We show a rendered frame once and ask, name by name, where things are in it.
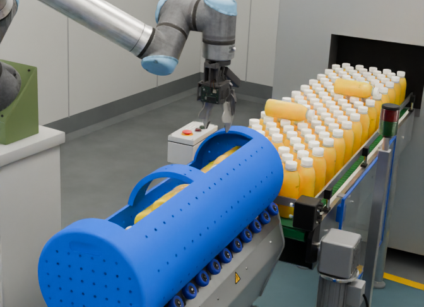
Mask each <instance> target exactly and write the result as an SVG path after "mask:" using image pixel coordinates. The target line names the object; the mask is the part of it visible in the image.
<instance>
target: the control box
mask: <svg viewBox="0 0 424 307"><path fill-rule="evenodd" d="M200 125H204V124H203V123H200V122H196V121H193V122H191V123H189V124H188V125H186V126H184V127H183V128H181V129H179V130H177V131H175V132H174V133H172V134H170V135H169V136H168V159H167V161H168V162H171V163H174V164H182V165H187V164H188V163H190V162H192V161H193V160H194V156H195V153H196V151H197V149H198V147H199V146H200V144H201V143H202V142H203V141H204V140H205V139H206V138H207V137H209V136H210V135H212V134H213V133H215V132H217V129H218V126H217V125H212V124H209V126H208V129H201V131H195V129H196V128H199V126H200ZM191 126H192V127H191ZM188 128H189V130H191V131H192V133H191V134H190V135H185V134H184V133H183V132H182V131H183V130H185V129H188Z"/></svg>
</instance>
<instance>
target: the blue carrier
mask: <svg viewBox="0 0 424 307"><path fill-rule="evenodd" d="M235 146H241V148H239V149H238V150H237V151H235V152H234V153H233V154H231V155H230V156H228V157H227V158H226V159H224V160H223V161H221V162H220V163H219V164H217V165H216V166H214V167H213V168H212V169H210V170H209V171H208V172H206V173H204V172H202V171H200V170H201V169H202V168H203V167H204V166H206V165H207V164H209V163H210V162H211V161H212V160H215V159H216V158H217V157H219V156H220V155H222V154H223V153H225V152H227V151H228V150H230V149H231V148H233V147H235ZM156 178H166V179H165V180H163V181H162V182H160V183H159V184H157V185H156V186H154V187H153V188H152V189H150V190H148V191H146V190H147V189H148V186H149V185H150V183H151V182H152V180H154V179H156ZM181 184H189V185H188V186H187V187H185V188H184V189H183V190H182V191H180V192H178V193H177V194H176V195H174V196H173V197H171V199H169V200H167V201H166V202H165V203H163V204H162V205H160V206H159V207H158V208H156V209H155V210H154V211H152V212H151V213H150V214H148V215H147V216H146V217H144V218H143V219H141V220H140V221H139V222H137V223H136V224H134V219H135V217H136V216H137V214H139V213H140V212H142V211H143V210H144V209H146V208H147V207H149V206H150V205H151V204H153V203H154V202H155V201H156V200H157V199H159V198H161V197H162V196H163V195H165V194H166V193H168V192H169V191H171V190H172V189H174V188H175V187H176V186H178V185H181ZM282 184H283V164H282V161H281V158H280V155H279V153H278V151H277V150H276V148H275V147H274V145H273V144H272V143H271V142H270V141H269V140H268V139H267V138H266V137H265V136H264V135H262V134H261V133H260V132H258V131H256V130H254V129H251V128H248V127H245V126H231V127H230V129H229V131H228V133H226V132H225V128H222V129H220V130H218V131H217V132H215V133H213V134H212V135H210V136H209V137H207V138H206V139H205V140H204V141H203V142H202V143H201V144H200V146H199V147H198V149H197V151H196V153H195V156H194V160H193V161H192V162H190V163H188V164H187V165H182V164H171V165H167V166H163V167H161V168H159V169H157V170H155V171H154V172H152V173H151V174H149V175H147V176H146V177H144V178H143V179H142V180H140V181H139V182H138V184H137V185H136V186H135V187H134V189H133V190H132V192H131V194H130V197H129V201H128V204H127V205H126V206H125V207H123V208H122V209H120V210H119V211H117V212H116V213H114V214H113V215H111V216H110V217H108V218H107V219H105V220H103V219H82V220H78V221H76V222H73V223H72V224H70V225H69V226H67V227H65V228H64V229H63V230H61V231H59V232H58V233H56V234H55V235H53V236H52V237H51V238H50V239H49V240H48V241H47V242H46V244H45V246H44V247H43V249H42V252H41V254H40V258H39V261H38V282H39V286H40V290H41V293H42V295H43V298H44V300H45V302H46V304H47V306H48V307H164V306H165V305H166V304H167V303H168V302H169V301H170V300H171V299H172V298H173V297H174V296H175V295H176V294H177V293H178V292H179V291H180V290H181V289H182V288H183V287H184V286H185V285H186V284H187V283H188V282H189V281H190V280H192V279H193V278H194V277H195V276H196V275H197V274H198V273H199V272H200V271H201V270H202V269H203V268H204V267H205V266H206V265H207V264H208V263H209V262H210V261H211V260H212V259H213V258H214V257H215V256H216V255H217V254H218V253H219V252H221V251H222V250H223V249H224V248H225V247H226V246H227V245H228V244H229V243H230V242H231V241H232V240H233V239H234V238H235V237H237V236H238V235H239V234H240V233H241V232H242V231H243V230H244V229H245V228H246V227H247V226H248V225H249V224H250V223H251V222H252V221H253V220H254V219H255V218H256V217H257V216H258V215H259V214H260V213H261V212H262V211H263V210H264V209H265V208H267V207H268V206H269V205H270V204H271V203H272V202H273V201H274V200H275V198H276V197H277V196H278V194H279V192H280V190H281V187H282ZM129 226H132V227H130V228H129V229H128V230H125V229H126V228H127V227H129Z"/></svg>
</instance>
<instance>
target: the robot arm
mask: <svg viewBox="0 0 424 307"><path fill-rule="evenodd" d="M38 1H40V2H41V3H43V4H45V5H47V6H48V7H50V8H52V9H54V10H56V11H58V12H60V13H61V14H63V15H64V16H67V17H68V18H70V19H72V20H74V21H75V22H77V23H79V24H81V25H83V26H84V27H86V28H88V29H90V30H91V31H93V32H95V33H97V34H99V35H101V36H102V37H104V38H106V39H108V40H109V41H111V42H113V43H115V44H117V45H118V46H120V47H122V48H124V49H125V50H127V51H129V52H131V53H133V54H134V55H135V56H136V57H138V58H140V59H142V60H141V65H142V67H143V68H144V69H145V70H146V71H148V72H149V73H152V74H154V75H160V76H167V75H170V74H172V73H173V72H174V70H175V67H176V65H178V63H179V57H180V55H181V53H182V50H183V48H184V45H185V43H186V40H187V38H188V36H189V33H190V31H195V32H202V33H203V43H202V57H203V58H205V62H204V78H203V80H202V81H200V82H198V83H197V100H201V102H202V103H203V108H202V109H201V111H200V112H199V115H198V118H199V119H203V124H204V127H205V129H208V126H209V124H210V116H211V110H212V108H213V107H214V105H215V104H218V105H219V104H223V105H222V109H223V114H222V116H221V120H222V123H225V132H226V133H228V131H229V129H230V127H231V125H232V121H233V117H234V114H235V109H236V106H237V98H236V95H235V90H234V89H232V87H237V88H238V87H239V86H240V82H241V80H240V79H239V78H238V77H237V76H236V75H235V74H234V73H233V71H232V70H231V69H230V68H229V67H226V66H228V65H230V64H231V59H233V58H234V55H235V50H236V48H235V32H236V20H237V2H236V0H159V2H158V4H157V6H156V11H155V20H156V23H157V26H156V28H153V27H151V26H148V25H146V24H145V23H143V22H141V21H139V20H137V19H136V18H134V17H133V16H131V15H129V14H127V13H125V12H124V11H122V10H120V9H119V8H117V7H115V6H113V5H112V4H110V3H108V2H107V1H104V0H38ZM19 3H20V2H19V0H0V44H1V42H2V40H3V38H4V36H5V34H6V32H7V30H8V28H9V26H10V24H11V22H12V20H13V18H14V16H15V14H16V13H17V11H18V6H19ZM199 87H201V91H200V96H199ZM20 88H21V76H20V74H19V72H17V70H15V69H14V67H12V66H11V65H9V64H6V63H3V62H1V61H0V111H2V110H4V109H5V108H7V107H8V106H9V105H10V104H11V103H12V102H13V101H14V99H15V98H16V97H17V95H18V93H19V91H20ZM226 98H227V99H226Z"/></svg>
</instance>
